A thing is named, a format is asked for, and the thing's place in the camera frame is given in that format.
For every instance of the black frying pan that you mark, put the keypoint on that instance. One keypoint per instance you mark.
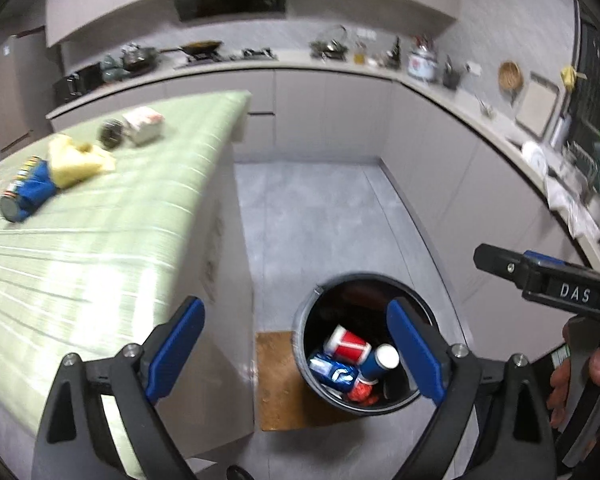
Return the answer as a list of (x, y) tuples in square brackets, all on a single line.
[(200, 49)]

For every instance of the red plastic bag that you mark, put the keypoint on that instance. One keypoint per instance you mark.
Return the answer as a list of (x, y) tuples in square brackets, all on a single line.
[(362, 392)]

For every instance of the white wall switch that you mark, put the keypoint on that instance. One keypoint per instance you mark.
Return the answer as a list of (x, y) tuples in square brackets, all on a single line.
[(366, 35)]

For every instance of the black microwave oven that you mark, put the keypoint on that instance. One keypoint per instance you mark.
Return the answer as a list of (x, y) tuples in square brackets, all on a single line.
[(77, 85)]

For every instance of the pale cutting board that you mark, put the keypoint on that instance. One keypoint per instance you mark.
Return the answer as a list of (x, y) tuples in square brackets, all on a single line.
[(537, 105)]

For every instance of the white plate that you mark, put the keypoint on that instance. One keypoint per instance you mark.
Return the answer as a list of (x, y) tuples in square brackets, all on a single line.
[(535, 157)]

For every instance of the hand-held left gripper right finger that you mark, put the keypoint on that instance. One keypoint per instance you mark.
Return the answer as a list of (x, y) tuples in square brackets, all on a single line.
[(415, 350)]

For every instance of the grey ceramic vase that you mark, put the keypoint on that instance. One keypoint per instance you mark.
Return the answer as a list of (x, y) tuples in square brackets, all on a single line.
[(110, 61)]

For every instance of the green checked table cover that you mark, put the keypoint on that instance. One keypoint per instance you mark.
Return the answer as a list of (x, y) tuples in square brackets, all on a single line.
[(105, 260)]

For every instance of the wall power socket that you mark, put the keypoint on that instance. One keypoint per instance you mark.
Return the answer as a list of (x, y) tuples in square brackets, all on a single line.
[(474, 67)]

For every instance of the bamboo strainer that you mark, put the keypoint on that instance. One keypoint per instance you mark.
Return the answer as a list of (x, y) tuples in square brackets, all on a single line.
[(510, 75)]

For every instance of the metal dish rack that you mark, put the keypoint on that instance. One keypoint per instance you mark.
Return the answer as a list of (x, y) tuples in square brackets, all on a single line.
[(582, 167)]

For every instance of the yellow plastic bag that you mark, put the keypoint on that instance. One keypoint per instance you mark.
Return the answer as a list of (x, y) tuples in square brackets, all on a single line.
[(75, 165)]

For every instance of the white kitchen island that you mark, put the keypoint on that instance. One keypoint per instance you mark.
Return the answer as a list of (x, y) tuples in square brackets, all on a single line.
[(225, 240)]

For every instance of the black plastic bucket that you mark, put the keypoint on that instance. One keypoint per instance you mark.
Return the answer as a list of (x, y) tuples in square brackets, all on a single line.
[(320, 320)]

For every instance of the dark wok with lid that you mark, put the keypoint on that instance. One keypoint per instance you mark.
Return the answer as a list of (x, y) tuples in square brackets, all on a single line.
[(140, 59)]

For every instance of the dark glass bottle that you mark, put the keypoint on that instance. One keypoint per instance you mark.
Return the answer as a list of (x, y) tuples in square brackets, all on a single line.
[(395, 55)]

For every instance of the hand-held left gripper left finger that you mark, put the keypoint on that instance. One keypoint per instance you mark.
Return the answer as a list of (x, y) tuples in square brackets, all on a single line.
[(177, 345)]

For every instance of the dark barred window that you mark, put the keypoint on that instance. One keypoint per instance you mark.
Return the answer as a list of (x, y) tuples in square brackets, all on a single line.
[(597, 60)]

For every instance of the grey ceramic bowl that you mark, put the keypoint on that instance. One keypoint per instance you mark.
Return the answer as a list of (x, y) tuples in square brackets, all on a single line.
[(115, 75)]

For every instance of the yellow hanging cloth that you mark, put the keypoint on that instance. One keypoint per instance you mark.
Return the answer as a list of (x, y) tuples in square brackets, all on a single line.
[(571, 77)]

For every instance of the black gas stove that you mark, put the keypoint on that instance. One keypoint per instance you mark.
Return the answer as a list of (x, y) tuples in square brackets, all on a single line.
[(230, 57)]

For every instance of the beige kitchen counter cabinets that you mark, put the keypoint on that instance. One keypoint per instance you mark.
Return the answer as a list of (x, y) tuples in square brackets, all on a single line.
[(330, 120)]

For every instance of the clear soap bottle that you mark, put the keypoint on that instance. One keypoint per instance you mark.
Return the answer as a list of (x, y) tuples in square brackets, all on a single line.
[(561, 132)]

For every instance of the yellow oil bottle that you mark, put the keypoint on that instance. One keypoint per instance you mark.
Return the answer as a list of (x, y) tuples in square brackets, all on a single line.
[(360, 55)]

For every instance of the beige refrigerator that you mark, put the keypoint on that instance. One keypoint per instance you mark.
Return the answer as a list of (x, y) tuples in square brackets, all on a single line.
[(20, 90)]

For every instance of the blue patterned paper cup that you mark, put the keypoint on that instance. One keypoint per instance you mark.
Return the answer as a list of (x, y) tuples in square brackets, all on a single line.
[(380, 362)]

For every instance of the island power socket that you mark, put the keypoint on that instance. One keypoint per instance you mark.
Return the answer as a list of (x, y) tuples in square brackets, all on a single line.
[(220, 225), (211, 277)]

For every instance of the blue snack packet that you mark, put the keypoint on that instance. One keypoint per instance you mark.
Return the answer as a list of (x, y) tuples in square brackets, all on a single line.
[(332, 371)]

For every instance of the white red paper box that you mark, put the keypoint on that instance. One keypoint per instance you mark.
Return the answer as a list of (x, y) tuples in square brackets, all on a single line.
[(142, 127)]

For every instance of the crushed blue can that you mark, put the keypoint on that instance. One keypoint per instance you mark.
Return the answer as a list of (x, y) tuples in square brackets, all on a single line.
[(30, 192)]

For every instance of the white dish cloth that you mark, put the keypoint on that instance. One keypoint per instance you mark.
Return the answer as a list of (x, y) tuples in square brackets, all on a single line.
[(575, 210)]

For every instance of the red paper cup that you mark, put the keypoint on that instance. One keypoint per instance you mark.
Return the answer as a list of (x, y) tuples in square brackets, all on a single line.
[(347, 344)]

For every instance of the dark can with yellow print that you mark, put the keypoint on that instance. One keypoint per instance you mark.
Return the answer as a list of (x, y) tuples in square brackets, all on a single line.
[(111, 134)]

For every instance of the white rice cooker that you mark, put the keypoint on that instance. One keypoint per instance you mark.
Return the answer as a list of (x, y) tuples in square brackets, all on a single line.
[(422, 65)]

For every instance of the dark utensil holder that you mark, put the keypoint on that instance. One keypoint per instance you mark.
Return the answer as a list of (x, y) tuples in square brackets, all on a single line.
[(451, 77)]

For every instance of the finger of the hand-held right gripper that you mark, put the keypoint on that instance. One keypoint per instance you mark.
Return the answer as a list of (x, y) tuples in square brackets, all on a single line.
[(500, 261), (545, 259)]

